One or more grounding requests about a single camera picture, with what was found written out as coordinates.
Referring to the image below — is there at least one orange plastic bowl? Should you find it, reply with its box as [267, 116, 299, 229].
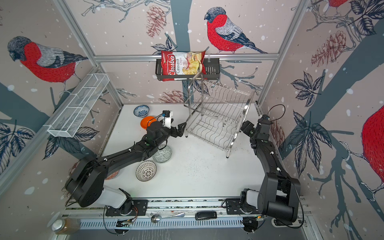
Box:
[140, 116, 157, 130]

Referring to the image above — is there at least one red cassava chips bag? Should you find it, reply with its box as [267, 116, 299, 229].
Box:
[160, 51, 206, 82]

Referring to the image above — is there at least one red patterned bowl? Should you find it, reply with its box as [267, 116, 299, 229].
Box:
[106, 171, 120, 180]

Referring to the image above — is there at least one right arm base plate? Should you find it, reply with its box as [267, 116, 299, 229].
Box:
[223, 199, 257, 215]

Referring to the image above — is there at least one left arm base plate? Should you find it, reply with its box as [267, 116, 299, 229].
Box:
[105, 199, 149, 217]

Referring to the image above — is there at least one blue floral white bowl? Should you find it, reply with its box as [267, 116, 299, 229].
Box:
[133, 105, 150, 118]

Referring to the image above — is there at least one white wire mesh basket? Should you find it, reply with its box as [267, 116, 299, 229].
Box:
[48, 73, 110, 138]

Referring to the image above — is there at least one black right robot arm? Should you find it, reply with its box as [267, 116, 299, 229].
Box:
[240, 115, 301, 226]

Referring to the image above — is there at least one brown white patterned bowl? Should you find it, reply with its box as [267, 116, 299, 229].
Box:
[136, 161, 157, 182]

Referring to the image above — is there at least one metal spoon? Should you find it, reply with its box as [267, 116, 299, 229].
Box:
[151, 213, 185, 224]

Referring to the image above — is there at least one stainless steel dish rack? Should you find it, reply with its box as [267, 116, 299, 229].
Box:
[184, 73, 255, 158]

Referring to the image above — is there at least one black remote device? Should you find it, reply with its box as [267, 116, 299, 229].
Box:
[195, 211, 218, 221]

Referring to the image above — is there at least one glass jar with silver lid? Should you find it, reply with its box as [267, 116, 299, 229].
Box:
[51, 218, 81, 235]

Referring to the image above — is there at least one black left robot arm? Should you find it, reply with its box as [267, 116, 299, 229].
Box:
[65, 121, 187, 207]

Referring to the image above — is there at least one black wire shelf basket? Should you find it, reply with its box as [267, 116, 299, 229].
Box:
[155, 58, 221, 82]

